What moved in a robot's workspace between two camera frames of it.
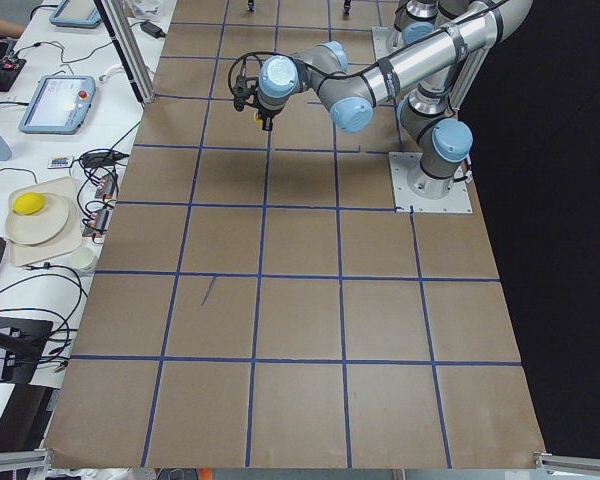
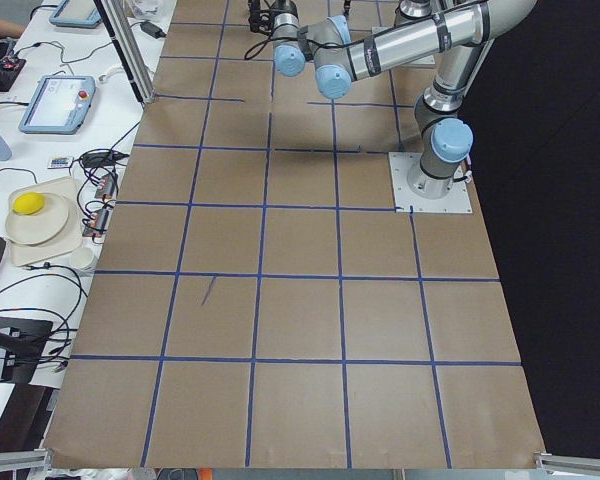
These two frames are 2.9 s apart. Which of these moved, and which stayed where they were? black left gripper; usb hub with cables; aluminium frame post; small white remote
Moved: black left gripper
Stayed: aluminium frame post; usb hub with cables; small white remote
